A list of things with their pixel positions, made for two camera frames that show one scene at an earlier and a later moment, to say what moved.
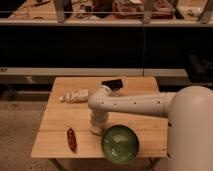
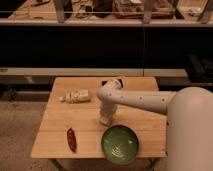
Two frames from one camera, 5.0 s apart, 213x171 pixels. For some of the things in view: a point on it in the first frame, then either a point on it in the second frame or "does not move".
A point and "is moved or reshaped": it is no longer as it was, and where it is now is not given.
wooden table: [66, 127] does not move
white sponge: [96, 130] is moved or reshaped
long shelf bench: [92, 72] does not move
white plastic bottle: [75, 95] does not move
